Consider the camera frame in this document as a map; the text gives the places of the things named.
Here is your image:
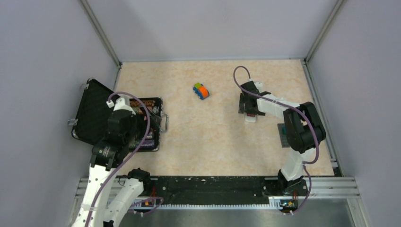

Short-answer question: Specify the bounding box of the grey brick baseplate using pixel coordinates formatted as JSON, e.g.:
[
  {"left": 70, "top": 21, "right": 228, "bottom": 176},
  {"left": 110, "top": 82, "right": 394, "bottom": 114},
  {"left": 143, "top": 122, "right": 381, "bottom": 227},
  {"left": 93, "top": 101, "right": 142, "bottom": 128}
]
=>
[{"left": 277, "top": 123, "right": 291, "bottom": 148}]

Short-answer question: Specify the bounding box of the white remote control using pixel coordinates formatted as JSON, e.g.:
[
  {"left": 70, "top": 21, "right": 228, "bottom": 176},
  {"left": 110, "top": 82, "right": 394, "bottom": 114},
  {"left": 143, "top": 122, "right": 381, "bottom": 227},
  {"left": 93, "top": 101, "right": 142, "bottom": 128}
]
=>
[{"left": 245, "top": 113, "right": 257, "bottom": 123}]

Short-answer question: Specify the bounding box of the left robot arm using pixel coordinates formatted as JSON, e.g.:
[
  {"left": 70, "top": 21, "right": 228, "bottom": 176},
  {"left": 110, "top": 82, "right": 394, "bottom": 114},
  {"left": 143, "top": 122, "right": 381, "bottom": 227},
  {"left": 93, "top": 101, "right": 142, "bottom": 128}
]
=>
[{"left": 72, "top": 109, "right": 152, "bottom": 227}]

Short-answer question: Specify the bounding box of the black open case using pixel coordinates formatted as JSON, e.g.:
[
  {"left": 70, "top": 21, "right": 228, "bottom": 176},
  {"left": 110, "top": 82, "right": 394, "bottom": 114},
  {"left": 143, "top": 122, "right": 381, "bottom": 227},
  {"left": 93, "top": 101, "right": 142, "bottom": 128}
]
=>
[{"left": 71, "top": 78, "right": 166, "bottom": 152}]

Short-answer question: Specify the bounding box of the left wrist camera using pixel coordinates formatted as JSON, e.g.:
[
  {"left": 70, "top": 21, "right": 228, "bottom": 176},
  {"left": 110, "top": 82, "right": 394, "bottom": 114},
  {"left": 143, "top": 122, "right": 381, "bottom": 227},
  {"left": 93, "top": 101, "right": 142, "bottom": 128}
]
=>
[{"left": 106, "top": 97, "right": 136, "bottom": 115}]

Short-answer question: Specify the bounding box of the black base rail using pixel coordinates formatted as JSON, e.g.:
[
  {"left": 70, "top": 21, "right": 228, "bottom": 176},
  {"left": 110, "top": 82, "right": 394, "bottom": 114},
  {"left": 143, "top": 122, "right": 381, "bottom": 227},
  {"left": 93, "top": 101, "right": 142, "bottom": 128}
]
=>
[{"left": 125, "top": 175, "right": 309, "bottom": 210}]

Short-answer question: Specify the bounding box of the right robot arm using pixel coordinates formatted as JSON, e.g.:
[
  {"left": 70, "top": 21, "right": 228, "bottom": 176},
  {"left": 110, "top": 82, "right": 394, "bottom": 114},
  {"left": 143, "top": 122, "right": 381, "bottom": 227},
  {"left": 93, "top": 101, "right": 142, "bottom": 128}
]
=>
[{"left": 239, "top": 81, "right": 326, "bottom": 195}]

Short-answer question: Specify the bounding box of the colourful toy car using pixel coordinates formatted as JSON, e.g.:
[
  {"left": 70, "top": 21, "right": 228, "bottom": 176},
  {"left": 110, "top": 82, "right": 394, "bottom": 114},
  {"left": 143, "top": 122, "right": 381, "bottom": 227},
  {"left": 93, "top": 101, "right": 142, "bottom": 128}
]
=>
[{"left": 193, "top": 83, "right": 210, "bottom": 100}]

